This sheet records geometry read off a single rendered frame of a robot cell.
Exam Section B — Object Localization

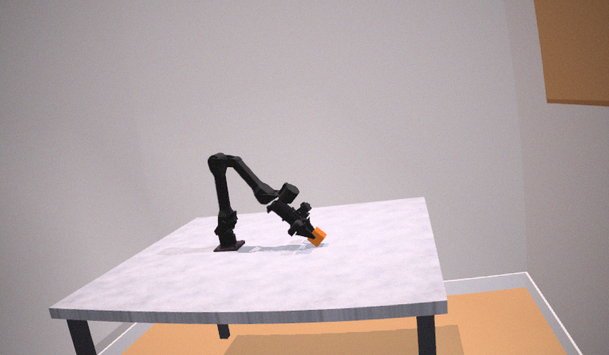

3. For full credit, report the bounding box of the orange block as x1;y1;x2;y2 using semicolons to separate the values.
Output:
308;227;327;247

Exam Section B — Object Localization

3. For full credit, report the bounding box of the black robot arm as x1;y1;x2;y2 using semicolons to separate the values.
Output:
208;152;312;249

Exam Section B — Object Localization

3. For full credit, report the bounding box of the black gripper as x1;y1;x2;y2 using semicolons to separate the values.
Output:
281;206;316;239

